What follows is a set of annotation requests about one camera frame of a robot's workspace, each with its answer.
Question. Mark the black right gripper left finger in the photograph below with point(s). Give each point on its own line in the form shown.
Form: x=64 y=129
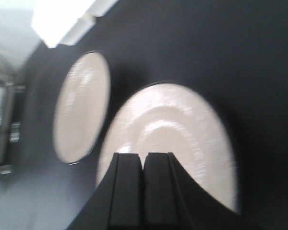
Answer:
x=116 y=203

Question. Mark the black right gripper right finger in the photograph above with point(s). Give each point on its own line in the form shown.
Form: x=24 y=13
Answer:
x=172 y=199

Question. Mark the beige round plate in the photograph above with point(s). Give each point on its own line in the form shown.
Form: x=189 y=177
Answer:
x=81 y=107
x=168 y=117

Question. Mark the stainless steel machine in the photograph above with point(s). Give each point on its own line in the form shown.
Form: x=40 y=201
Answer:
x=10 y=89

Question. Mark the left white storage bin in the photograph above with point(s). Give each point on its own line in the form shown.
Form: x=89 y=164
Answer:
x=64 y=21

